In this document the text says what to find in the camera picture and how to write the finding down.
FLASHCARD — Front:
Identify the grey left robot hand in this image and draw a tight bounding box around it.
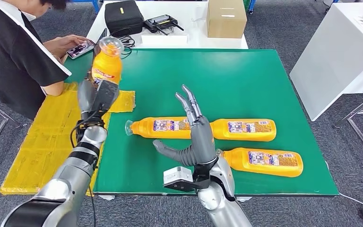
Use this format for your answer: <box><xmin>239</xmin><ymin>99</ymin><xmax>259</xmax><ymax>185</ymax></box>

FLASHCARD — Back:
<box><xmin>76</xmin><ymin>79</ymin><xmax>99</xmax><ymax>115</ymax></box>

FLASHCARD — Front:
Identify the person's left hand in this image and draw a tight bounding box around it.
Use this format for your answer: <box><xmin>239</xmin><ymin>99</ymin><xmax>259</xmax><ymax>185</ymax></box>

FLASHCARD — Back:
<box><xmin>43</xmin><ymin>34</ymin><xmax>90</xmax><ymax>59</ymax></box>

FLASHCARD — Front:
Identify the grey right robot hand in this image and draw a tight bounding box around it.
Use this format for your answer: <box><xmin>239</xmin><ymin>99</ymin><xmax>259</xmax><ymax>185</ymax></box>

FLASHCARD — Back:
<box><xmin>152</xmin><ymin>84</ymin><xmax>218</xmax><ymax>167</ymax></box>

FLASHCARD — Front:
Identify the orange detergent bottle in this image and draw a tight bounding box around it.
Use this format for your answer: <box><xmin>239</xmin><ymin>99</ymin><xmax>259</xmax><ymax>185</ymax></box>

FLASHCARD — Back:
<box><xmin>124</xmin><ymin>116</ymin><xmax>192</xmax><ymax>140</ymax></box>
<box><xmin>216</xmin><ymin>148</ymin><xmax>304</xmax><ymax>178</ymax></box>
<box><xmin>90</xmin><ymin>36</ymin><xmax>125</xmax><ymax>86</ymax></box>
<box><xmin>209</xmin><ymin>118</ymin><xmax>277</xmax><ymax>142</ymax></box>

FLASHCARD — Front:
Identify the smartphone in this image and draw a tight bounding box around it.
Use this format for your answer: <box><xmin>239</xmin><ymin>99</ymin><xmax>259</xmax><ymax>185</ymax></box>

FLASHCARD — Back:
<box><xmin>66</xmin><ymin>40</ymin><xmax>96</xmax><ymax>60</ymax></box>

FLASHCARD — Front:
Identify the dark tablet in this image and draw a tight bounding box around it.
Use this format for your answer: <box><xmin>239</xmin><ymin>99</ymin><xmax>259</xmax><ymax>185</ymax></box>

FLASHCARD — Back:
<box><xmin>92</xmin><ymin>28</ymin><xmax>109</xmax><ymax>57</ymax></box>

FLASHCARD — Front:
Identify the person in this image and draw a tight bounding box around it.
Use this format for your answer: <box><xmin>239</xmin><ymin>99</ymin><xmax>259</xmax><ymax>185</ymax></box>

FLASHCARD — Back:
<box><xmin>0</xmin><ymin>0</ymin><xmax>90</xmax><ymax>121</ymax></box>

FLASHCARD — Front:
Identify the black carrying case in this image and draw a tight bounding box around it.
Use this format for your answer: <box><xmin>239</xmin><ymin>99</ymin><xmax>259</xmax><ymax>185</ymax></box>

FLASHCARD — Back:
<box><xmin>104</xmin><ymin>0</ymin><xmax>145</xmax><ymax>36</ymax></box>

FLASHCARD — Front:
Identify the yellow taped cardboard sheet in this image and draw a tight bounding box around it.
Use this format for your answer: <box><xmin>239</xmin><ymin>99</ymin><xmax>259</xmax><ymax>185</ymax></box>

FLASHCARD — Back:
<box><xmin>0</xmin><ymin>82</ymin><xmax>137</xmax><ymax>196</ymax></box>

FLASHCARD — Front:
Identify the black remote controller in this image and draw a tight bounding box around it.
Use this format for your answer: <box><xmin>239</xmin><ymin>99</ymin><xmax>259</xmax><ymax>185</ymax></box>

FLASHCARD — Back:
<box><xmin>144</xmin><ymin>15</ymin><xmax>185</xmax><ymax>35</ymax></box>

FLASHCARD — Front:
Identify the brown cardboard box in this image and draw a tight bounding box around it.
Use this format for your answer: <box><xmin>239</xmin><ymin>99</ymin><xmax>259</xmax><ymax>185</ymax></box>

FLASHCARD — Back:
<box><xmin>206</xmin><ymin>0</ymin><xmax>248</xmax><ymax>39</ymax></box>

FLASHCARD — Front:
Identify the grey metal table leg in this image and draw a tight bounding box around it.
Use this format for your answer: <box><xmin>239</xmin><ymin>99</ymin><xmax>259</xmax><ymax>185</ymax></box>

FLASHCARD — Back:
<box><xmin>333</xmin><ymin>90</ymin><xmax>363</xmax><ymax>168</ymax></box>

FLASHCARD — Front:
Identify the large white table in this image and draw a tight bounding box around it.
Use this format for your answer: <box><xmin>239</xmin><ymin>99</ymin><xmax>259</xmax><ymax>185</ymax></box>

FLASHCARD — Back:
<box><xmin>289</xmin><ymin>3</ymin><xmax>363</xmax><ymax>122</ymax></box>

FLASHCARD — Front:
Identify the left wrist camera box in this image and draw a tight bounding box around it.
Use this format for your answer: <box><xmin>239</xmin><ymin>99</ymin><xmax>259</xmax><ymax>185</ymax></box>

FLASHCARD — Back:
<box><xmin>90</xmin><ymin>79</ymin><xmax>121</xmax><ymax>114</ymax></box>

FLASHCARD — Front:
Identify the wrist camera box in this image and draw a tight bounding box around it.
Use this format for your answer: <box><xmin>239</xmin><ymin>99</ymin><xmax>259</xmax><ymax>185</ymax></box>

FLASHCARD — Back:
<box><xmin>163</xmin><ymin>166</ymin><xmax>212</xmax><ymax>192</ymax></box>
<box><xmin>90</xmin><ymin>79</ymin><xmax>121</xmax><ymax>114</ymax></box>

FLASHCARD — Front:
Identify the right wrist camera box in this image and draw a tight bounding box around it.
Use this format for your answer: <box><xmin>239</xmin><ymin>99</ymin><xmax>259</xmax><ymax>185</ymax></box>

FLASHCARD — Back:
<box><xmin>163</xmin><ymin>166</ymin><xmax>212</xmax><ymax>192</ymax></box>

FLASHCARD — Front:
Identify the black cable bundle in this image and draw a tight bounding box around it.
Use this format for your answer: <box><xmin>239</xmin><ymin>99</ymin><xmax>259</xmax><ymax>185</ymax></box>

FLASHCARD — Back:
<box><xmin>109</xmin><ymin>27</ymin><xmax>136</xmax><ymax>60</ymax></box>

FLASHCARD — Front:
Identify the grey metal chair frame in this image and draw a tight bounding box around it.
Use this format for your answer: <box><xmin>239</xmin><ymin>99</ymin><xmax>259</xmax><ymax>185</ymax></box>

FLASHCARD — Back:
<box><xmin>0</xmin><ymin>94</ymin><xmax>22</xmax><ymax>165</ymax></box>

